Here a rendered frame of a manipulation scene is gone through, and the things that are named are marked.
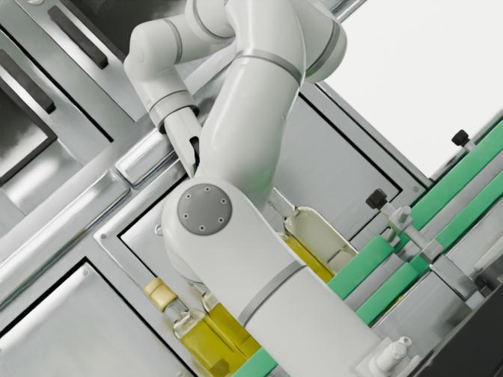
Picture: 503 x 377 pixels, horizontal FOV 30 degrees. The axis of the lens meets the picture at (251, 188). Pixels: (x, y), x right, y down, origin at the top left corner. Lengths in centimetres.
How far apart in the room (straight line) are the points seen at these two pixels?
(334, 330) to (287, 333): 5
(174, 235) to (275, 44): 25
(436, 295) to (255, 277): 40
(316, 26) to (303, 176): 50
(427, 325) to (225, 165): 41
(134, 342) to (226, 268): 65
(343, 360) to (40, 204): 86
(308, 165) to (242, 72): 59
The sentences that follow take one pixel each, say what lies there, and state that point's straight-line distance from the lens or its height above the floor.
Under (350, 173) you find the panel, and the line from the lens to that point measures 163.
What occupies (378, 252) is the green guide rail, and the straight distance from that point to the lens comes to 132.
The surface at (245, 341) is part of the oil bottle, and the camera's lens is 140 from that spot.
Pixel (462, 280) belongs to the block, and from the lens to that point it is 132.
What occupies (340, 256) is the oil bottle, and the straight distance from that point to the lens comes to 143.
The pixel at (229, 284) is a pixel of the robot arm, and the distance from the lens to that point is 98.
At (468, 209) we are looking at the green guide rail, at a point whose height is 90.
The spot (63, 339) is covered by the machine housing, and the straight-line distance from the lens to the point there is 162.
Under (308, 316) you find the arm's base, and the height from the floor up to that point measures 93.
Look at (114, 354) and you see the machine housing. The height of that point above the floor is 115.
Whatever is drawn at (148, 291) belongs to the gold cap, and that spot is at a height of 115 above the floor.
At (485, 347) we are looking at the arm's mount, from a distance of 95.
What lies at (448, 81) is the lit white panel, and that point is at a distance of 171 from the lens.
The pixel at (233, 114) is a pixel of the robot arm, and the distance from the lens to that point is 103.
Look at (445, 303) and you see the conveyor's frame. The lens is 131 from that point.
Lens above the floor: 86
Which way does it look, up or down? 12 degrees up
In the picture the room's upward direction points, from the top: 45 degrees counter-clockwise
